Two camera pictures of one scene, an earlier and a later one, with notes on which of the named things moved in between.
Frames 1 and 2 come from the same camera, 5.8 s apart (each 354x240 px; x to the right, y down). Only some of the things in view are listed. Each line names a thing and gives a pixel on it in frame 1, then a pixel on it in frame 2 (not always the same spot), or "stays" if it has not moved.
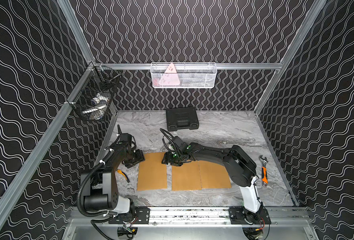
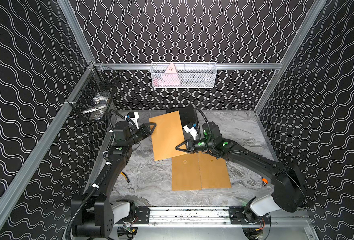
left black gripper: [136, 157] → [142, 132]
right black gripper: [166, 159] → [190, 147]
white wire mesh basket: [184, 75] stays
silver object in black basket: [100, 101] stays
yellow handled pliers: [124, 174] stays
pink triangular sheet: [170, 77] stays
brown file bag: [213, 175] stays
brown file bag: [152, 173] → [167, 135]
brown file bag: [186, 177] stays
